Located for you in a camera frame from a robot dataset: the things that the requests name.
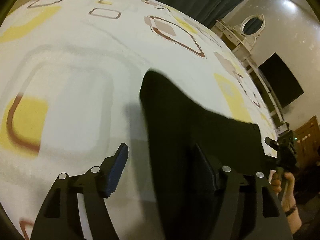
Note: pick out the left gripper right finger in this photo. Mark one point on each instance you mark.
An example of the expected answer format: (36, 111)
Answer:
(244, 206)

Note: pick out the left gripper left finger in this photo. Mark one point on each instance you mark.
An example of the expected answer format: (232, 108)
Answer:
(72, 199)

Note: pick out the black pants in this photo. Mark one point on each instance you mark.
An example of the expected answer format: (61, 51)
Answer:
(182, 135)

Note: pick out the person's right hand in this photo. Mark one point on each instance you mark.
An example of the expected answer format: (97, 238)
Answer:
(288, 201)

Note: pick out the wooden cabinet with knobs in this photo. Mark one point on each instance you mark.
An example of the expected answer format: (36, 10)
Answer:
(307, 143)

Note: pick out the white TV stand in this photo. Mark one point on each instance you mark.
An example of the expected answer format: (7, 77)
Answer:
(271, 101)

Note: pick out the black flat television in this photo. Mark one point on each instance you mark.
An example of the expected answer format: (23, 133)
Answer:
(283, 83)

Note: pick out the white dressing table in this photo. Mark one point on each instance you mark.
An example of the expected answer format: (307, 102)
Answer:
(236, 42)

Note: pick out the white oval vanity mirror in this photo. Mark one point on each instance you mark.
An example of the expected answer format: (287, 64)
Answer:
(251, 28)

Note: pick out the patterned white bed sheet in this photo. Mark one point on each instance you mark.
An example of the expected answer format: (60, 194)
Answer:
(71, 72)

